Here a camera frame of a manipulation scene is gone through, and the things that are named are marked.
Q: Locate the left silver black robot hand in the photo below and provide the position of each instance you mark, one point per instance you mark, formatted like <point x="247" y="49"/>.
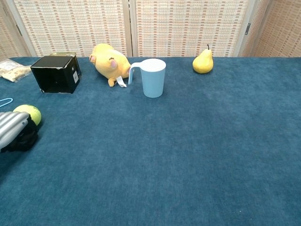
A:
<point x="16" y="131"/>

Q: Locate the yellow tennis ball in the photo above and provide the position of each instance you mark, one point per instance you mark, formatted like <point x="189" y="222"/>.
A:
<point x="33" y="112"/>

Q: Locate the black box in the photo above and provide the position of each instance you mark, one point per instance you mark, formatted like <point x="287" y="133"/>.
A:
<point x="57" y="74"/>

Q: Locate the clear snack bag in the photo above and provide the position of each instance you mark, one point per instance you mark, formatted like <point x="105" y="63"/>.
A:
<point x="13" y="70"/>

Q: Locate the gold metal tin can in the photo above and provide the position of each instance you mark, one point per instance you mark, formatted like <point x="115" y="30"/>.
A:
<point x="63" y="54"/>

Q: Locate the yellow plush toy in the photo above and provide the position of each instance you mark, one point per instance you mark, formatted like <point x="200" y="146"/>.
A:
<point x="110" y="63"/>

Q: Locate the blue table cloth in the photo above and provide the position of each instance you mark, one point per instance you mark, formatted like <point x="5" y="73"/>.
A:
<point x="150" y="146"/>

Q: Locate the light blue plastic cup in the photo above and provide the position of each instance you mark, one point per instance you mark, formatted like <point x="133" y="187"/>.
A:
<point x="152" y="78"/>

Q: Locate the woven folding screen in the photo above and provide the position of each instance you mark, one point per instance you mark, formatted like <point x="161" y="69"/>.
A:
<point x="150" y="26"/>

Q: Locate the yellow pear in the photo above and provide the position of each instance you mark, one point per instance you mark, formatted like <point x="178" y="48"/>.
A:
<point x="203" y="62"/>

